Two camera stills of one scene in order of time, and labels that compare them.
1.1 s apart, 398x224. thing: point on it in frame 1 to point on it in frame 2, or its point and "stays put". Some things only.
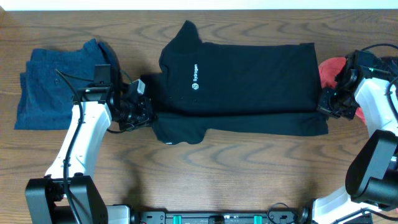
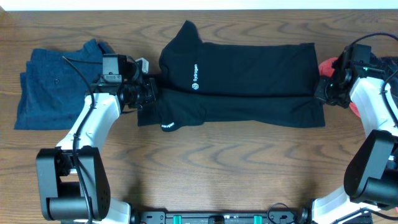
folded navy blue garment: [45, 96] stays put
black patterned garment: [389, 67] stays put
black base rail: [163, 217] stays put
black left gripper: [147, 116] to [148, 85]
